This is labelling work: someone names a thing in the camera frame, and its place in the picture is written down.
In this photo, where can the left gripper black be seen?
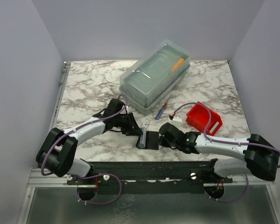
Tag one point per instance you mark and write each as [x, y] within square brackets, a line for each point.
[136, 130]

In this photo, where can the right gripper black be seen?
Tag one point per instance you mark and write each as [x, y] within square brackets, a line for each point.
[162, 142]

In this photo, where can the black card holder wallet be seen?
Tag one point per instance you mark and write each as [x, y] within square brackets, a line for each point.
[148, 140]

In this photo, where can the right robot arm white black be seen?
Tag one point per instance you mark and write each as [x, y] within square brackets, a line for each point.
[253, 155]

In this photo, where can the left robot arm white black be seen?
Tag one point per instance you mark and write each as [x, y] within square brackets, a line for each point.
[57, 153]

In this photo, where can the blue red screwdriver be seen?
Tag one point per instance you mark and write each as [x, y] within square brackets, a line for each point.
[161, 111]

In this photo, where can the red plastic bin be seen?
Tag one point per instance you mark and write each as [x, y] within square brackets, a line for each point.
[198, 118]

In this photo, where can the clear plastic storage box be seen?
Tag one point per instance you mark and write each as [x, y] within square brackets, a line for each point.
[150, 79]

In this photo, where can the orange tool inside box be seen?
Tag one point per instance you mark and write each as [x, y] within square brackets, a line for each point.
[177, 64]

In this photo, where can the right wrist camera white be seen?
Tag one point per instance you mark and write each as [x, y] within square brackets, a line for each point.
[175, 118]

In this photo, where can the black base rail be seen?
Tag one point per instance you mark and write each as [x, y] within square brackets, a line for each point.
[155, 177]

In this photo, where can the aluminium frame rail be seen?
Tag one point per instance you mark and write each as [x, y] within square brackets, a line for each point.
[37, 180]

